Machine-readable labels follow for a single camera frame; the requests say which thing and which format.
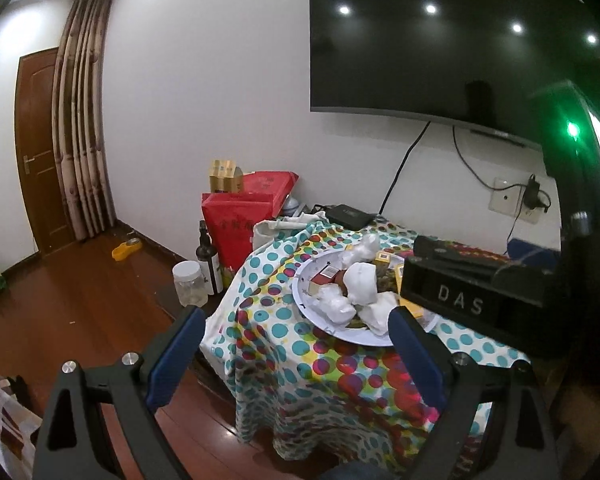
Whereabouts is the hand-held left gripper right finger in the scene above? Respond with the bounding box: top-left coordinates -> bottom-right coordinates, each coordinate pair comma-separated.
387,305 -> 561,480

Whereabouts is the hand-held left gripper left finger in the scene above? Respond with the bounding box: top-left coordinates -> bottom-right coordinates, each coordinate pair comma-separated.
32,304 -> 207,480

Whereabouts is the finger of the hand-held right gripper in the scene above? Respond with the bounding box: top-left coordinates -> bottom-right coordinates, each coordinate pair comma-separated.
412,234 -> 511,278

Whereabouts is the yellow box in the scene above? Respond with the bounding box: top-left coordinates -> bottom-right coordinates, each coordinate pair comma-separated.
395,265 -> 426,320

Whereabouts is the white knit sock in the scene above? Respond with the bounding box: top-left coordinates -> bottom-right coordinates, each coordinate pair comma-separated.
343,262 -> 378,306

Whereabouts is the small red box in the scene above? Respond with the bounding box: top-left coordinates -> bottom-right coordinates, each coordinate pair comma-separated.
310,266 -> 338,288

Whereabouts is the white printed plate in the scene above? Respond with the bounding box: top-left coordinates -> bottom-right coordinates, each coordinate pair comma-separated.
291,250 -> 441,347

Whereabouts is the clear plastic jar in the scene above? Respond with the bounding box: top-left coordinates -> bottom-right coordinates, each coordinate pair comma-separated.
173,261 -> 208,307

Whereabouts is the dark glass bottle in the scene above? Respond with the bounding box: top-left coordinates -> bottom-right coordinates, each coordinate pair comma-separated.
196,220 -> 224,296

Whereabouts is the black power adapter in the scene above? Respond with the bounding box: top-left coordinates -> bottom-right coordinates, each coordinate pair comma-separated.
524,174 -> 543,211

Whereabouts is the black set-top box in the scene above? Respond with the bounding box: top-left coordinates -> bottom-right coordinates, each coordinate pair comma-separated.
325,203 -> 373,228

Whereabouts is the polka dot tablecloth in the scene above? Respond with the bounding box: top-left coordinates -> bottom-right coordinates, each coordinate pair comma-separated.
202,212 -> 536,463

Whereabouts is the plaid cloth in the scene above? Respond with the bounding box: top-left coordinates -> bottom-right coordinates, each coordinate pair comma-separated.
0,372 -> 43,480

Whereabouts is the gold gift box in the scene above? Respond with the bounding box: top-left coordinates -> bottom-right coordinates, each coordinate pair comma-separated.
209,160 -> 245,194

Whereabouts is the black flat television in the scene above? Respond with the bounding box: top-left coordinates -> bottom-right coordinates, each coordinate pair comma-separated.
308,0 -> 600,148

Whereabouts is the brown wooden door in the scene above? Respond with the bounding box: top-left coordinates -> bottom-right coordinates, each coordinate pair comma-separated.
14,47 -> 76,256

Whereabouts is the brown striped curtain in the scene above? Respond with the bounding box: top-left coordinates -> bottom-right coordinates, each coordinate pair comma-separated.
51,0 -> 117,242

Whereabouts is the black adapter cable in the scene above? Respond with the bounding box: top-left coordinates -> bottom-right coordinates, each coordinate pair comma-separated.
505,207 -> 525,256

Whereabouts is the beige wall socket plate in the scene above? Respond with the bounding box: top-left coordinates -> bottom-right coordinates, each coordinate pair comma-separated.
489,176 -> 543,224

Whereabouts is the black television power cable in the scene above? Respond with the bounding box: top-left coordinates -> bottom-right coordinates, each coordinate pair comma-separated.
452,125 -> 528,192

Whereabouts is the thin black cable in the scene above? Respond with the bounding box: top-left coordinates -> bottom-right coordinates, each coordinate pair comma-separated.
380,121 -> 432,216

